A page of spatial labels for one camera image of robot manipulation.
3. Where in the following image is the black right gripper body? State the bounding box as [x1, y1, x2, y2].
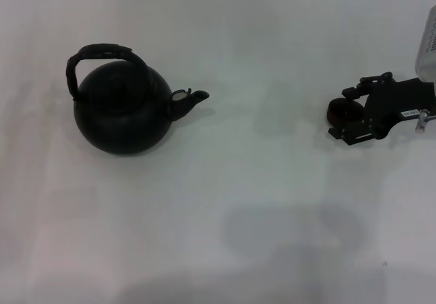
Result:
[362, 76, 436, 140]

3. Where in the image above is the small dark teacup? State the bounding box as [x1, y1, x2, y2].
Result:
[327, 97, 365, 125]

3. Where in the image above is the black round teapot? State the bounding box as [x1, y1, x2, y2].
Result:
[65, 43, 211, 155]

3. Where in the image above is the silver cable connector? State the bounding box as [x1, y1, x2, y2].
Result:
[414, 107, 436, 134]

